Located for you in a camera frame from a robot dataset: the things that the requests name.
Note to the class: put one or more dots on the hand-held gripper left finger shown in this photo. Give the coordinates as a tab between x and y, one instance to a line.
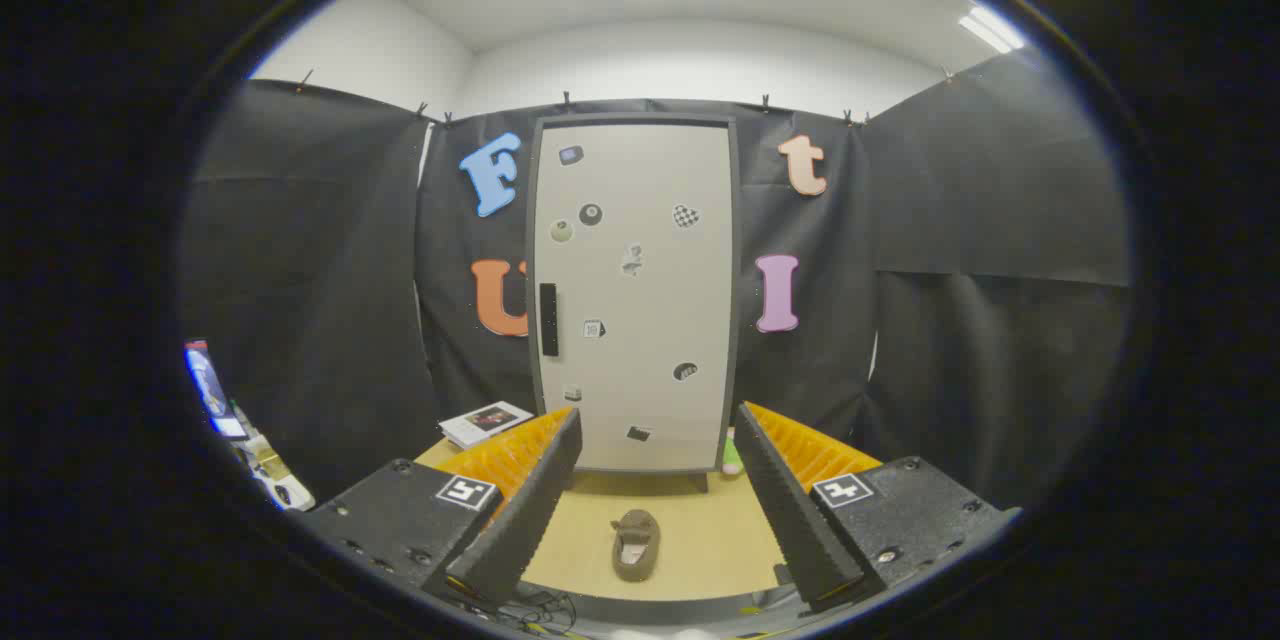
530	510

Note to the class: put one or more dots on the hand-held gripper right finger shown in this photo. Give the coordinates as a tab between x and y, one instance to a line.
790	510

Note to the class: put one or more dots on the brown fuzzy slipper shoe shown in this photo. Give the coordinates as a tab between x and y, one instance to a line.
636	545

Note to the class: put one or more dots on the grey shoe cabinet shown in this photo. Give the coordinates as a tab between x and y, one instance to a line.
736	320

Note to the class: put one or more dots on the green pink plush toy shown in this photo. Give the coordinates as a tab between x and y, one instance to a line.
732	460

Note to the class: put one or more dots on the white boxed book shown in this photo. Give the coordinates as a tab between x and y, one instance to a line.
485	423

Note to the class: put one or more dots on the pile of small desk items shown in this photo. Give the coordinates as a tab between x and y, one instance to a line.
272	470

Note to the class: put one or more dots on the black backdrop cloth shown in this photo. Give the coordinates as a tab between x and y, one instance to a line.
300	270

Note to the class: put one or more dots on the blue lit screen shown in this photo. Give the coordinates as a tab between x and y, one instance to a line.
210	390

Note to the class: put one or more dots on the small ceiling light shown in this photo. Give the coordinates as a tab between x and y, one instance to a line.
990	28

